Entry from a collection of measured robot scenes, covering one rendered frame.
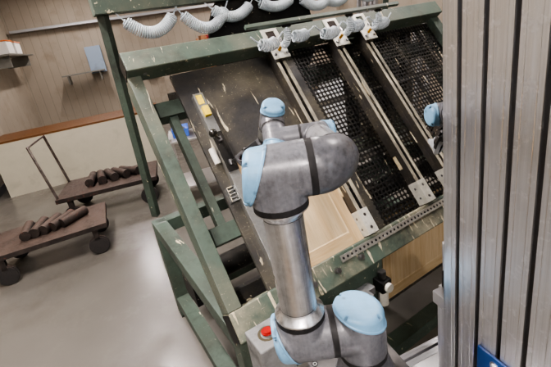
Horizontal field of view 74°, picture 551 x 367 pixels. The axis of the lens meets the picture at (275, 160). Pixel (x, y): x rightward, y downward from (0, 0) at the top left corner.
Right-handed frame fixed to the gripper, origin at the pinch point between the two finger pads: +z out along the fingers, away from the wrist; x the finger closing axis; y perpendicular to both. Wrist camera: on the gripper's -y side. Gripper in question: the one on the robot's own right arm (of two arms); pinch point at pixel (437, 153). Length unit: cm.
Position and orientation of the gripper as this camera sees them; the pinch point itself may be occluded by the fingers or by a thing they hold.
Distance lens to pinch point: 163.3
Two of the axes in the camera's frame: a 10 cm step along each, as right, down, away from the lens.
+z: -0.3, 7.1, 7.1
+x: -9.2, 2.6, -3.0
